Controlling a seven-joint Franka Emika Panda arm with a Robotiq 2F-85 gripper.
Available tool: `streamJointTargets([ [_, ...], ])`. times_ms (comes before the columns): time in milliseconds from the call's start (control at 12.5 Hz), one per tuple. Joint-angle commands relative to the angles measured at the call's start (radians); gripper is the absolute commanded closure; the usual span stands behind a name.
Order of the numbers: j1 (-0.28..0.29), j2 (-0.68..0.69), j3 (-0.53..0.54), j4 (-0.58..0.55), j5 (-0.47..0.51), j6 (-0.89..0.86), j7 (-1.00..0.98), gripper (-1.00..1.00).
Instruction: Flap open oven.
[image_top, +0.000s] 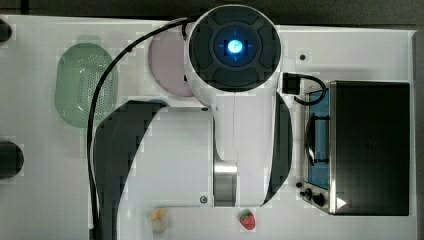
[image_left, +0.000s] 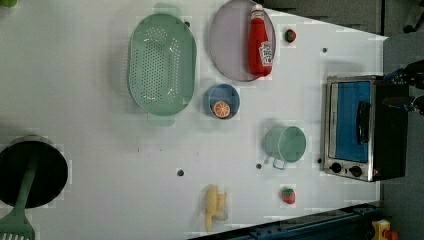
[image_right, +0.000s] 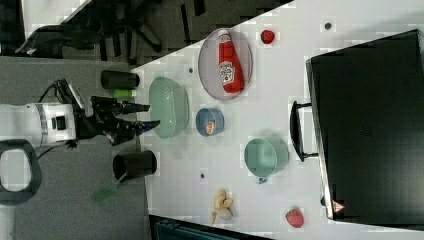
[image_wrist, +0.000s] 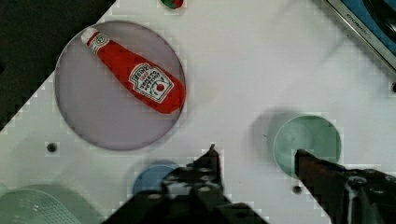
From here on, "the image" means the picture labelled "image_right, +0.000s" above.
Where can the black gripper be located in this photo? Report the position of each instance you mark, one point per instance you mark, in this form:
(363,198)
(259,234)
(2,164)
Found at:
(104,121)

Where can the black toaster oven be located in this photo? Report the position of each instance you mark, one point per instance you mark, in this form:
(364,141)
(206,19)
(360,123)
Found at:
(367,106)

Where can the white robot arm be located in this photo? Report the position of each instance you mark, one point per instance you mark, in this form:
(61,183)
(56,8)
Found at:
(55,124)

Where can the green small object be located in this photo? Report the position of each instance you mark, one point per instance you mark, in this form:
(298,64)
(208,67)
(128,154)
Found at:
(124,93)

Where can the green oval colander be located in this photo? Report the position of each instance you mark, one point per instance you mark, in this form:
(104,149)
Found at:
(169,104)

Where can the black cylinder cup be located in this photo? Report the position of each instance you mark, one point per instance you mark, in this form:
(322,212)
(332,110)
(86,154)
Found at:
(119,80)

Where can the black utensil holder cup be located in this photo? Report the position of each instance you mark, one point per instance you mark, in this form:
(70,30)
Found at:
(134,165)

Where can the blue small bowl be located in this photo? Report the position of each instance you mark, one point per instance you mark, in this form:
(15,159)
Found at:
(209,114)

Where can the green spatula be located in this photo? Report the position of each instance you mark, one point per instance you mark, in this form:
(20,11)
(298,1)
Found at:
(105,193)

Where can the orange slice toy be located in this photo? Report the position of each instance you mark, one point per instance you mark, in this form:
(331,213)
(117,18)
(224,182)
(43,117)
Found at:
(210,128)

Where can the black office chair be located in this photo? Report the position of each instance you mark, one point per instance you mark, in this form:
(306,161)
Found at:
(97,21)

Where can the grey round plate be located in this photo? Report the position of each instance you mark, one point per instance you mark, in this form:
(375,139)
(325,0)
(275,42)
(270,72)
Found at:
(208,67)

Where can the red ketchup bottle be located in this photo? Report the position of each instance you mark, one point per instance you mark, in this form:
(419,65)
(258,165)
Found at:
(230,70)

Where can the peeled banana toy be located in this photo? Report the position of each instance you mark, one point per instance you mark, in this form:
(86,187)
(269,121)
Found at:
(222,204)

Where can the strawberry toy near plate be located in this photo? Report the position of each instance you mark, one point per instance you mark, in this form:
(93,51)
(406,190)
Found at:
(267,36)

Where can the strawberry toy near banana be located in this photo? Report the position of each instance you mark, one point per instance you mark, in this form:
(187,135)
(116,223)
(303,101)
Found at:
(294,218)

